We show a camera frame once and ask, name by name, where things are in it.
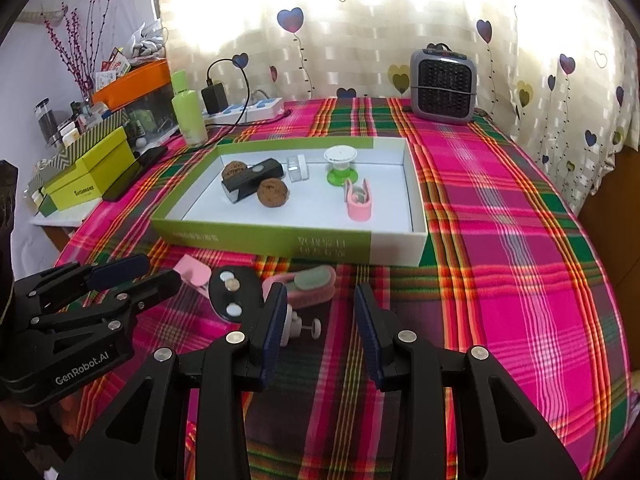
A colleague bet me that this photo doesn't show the grey mini fan heater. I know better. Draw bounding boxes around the grey mini fan heater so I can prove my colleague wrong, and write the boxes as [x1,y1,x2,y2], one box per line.
[409,44,476,124]

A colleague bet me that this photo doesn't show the pink flower branches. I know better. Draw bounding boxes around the pink flower branches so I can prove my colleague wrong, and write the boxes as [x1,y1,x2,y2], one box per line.
[39,0,114,98]

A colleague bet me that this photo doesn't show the black power adapter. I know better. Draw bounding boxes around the black power adapter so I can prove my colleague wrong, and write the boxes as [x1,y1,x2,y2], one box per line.
[201,82,229,115]

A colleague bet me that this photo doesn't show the green and white tray box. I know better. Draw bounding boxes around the green and white tray box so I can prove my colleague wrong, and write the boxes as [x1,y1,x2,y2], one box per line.
[151,136,428,266]

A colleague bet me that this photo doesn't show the white mushroom knob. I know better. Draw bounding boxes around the white mushroom knob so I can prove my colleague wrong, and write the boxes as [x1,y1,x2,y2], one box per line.
[280,306,322,347]

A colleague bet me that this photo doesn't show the pink clip with green pad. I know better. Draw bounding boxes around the pink clip with green pad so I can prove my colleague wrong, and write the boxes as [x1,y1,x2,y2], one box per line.
[262,264,336,310]

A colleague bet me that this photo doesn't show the heart pattern curtain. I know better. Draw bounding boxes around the heart pattern curtain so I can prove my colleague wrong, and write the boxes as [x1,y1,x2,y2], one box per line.
[158,0,639,210]

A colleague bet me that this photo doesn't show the white green suction cup holder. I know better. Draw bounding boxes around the white green suction cup holder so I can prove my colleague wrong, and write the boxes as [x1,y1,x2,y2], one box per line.
[323,145,358,186]

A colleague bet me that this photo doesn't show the yellow-green shoe box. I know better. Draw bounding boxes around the yellow-green shoe box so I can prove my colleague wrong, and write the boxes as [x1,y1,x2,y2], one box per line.
[43,127,134,210]

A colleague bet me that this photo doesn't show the brown walnut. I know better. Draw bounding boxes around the brown walnut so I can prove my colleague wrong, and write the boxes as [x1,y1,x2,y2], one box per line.
[257,178,288,208]
[221,160,247,181]

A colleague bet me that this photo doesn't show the black charging cable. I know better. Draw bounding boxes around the black charging cable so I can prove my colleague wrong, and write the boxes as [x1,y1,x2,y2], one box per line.
[164,57,293,162]

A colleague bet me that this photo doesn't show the black round disc holder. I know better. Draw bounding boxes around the black round disc holder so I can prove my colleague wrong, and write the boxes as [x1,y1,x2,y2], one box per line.
[208,266,264,324]

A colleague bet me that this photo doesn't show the black flashlight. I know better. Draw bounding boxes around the black flashlight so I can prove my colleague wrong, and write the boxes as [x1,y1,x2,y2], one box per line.
[221,158,284,204]

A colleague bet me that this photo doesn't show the pink U-shaped clip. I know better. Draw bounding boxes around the pink U-shaped clip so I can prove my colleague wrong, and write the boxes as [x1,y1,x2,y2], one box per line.
[344,179,372,222]

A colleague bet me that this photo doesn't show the striped gift box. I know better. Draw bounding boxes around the striped gift box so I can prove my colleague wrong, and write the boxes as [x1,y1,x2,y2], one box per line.
[26,110,129,194]

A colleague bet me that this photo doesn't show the white blue power strip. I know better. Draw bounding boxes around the white blue power strip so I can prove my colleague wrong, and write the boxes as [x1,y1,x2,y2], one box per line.
[203,98,285,126]

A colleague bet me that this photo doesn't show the plaid bedspread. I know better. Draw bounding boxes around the plaid bedspread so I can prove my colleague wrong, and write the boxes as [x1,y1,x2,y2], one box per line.
[54,96,632,480]

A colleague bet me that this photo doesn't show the black smartphone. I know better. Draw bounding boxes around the black smartphone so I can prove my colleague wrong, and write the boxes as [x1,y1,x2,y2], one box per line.
[102,145,168,203]

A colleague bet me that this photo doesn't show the glass jar black lid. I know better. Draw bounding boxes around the glass jar black lid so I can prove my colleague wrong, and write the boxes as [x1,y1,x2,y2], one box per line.
[34,98,60,145]

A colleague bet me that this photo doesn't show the green lotion bottle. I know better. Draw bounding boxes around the green lotion bottle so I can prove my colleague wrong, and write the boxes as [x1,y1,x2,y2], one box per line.
[171,70,208,146]

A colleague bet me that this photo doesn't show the orange storage box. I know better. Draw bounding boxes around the orange storage box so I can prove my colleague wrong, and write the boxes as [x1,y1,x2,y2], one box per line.
[92,58,170,110]

